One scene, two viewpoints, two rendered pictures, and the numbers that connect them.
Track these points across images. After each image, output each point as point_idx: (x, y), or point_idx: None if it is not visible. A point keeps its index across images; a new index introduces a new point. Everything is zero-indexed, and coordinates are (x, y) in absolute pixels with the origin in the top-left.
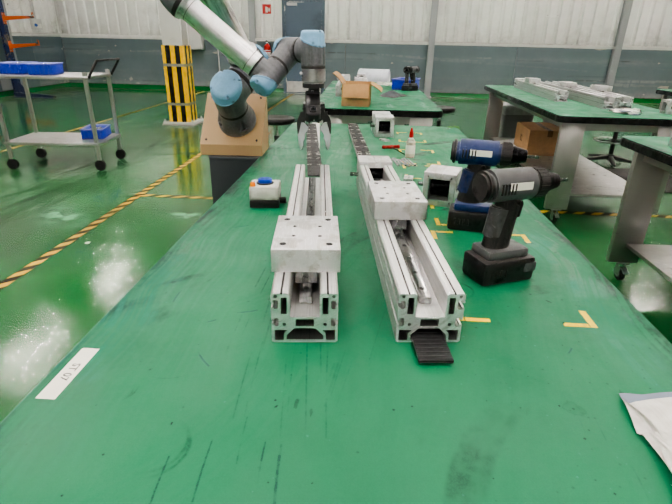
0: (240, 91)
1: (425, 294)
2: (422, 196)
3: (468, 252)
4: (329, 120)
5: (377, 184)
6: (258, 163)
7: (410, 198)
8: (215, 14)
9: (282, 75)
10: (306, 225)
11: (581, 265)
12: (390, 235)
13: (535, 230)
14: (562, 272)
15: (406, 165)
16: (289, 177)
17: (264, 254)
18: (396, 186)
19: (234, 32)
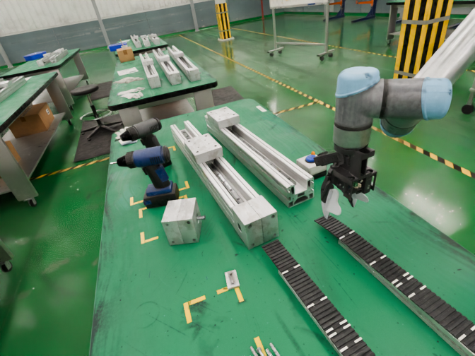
0: None
1: (182, 131)
2: (186, 143)
3: None
4: (322, 186)
5: (214, 145)
6: (454, 247)
7: (192, 140)
8: (472, 20)
9: (384, 120)
10: (224, 114)
11: (112, 188)
12: (198, 135)
13: (120, 213)
14: (125, 179)
15: (256, 349)
16: (358, 222)
17: None
18: (203, 147)
19: (440, 49)
